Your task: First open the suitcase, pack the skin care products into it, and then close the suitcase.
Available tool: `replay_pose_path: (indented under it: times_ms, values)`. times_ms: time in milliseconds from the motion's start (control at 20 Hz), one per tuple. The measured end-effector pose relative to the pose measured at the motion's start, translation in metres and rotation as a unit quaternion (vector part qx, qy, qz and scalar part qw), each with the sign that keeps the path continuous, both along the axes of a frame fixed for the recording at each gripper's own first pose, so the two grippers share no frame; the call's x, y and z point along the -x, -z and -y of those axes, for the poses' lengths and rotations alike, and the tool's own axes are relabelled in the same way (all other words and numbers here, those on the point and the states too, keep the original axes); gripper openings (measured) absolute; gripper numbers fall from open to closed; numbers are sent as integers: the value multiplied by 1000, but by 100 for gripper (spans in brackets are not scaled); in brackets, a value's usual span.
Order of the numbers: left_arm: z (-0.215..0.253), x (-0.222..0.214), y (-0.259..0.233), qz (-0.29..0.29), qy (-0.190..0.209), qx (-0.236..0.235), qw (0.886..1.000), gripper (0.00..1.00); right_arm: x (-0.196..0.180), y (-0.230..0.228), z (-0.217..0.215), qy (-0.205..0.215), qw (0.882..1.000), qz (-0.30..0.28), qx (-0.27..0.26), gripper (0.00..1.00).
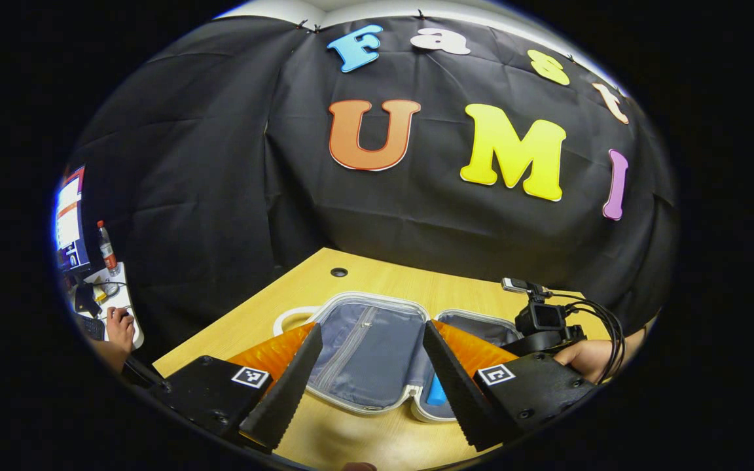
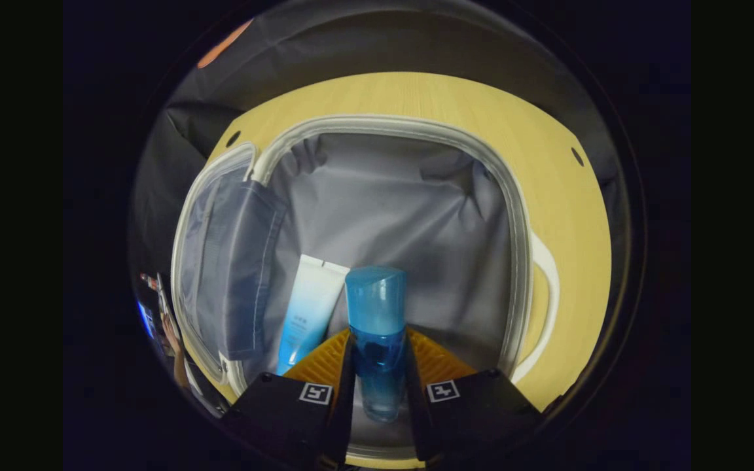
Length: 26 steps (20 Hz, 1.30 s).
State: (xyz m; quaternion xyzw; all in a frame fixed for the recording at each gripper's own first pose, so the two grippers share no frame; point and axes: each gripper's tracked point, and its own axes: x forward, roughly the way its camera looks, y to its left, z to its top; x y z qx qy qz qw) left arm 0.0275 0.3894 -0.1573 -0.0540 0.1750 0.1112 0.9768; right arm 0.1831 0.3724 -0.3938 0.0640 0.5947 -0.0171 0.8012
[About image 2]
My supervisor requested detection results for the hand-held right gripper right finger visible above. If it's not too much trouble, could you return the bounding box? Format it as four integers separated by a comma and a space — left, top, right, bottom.
404, 326, 543, 463

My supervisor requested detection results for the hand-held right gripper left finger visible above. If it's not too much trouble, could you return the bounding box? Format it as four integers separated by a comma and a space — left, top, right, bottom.
222, 327, 357, 470

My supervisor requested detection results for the white and blue squeeze tube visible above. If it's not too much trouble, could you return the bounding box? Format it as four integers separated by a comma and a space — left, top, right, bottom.
276, 254, 351, 376

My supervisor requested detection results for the blue bottle with cap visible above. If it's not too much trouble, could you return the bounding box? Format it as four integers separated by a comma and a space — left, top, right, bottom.
344, 265, 409, 423

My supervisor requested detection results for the white suitcase with grey lining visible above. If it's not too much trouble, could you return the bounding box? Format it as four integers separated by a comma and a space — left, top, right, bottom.
171, 114, 561, 460

